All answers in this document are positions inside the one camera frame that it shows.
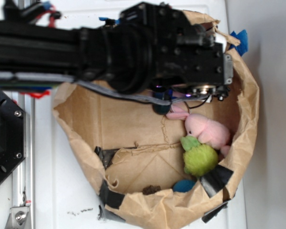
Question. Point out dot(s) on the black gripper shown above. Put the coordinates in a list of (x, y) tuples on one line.
[(177, 55)]

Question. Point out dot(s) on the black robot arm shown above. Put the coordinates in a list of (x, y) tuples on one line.
[(34, 58)]

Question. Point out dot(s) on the blue tape piece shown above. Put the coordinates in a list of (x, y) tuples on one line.
[(243, 47)]

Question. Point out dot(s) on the pink plush bunny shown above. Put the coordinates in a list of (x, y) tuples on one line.
[(206, 130)]

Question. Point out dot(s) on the green plush toy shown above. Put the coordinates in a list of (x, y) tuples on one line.
[(199, 158)]

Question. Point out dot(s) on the brown paper bag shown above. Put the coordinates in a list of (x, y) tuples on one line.
[(132, 156)]

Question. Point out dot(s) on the blue ball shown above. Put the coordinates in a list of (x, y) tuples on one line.
[(183, 185)]

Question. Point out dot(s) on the black octagonal mount plate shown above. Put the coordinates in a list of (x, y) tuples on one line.
[(12, 130)]

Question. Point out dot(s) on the aluminium rail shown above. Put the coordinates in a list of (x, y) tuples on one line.
[(22, 212)]

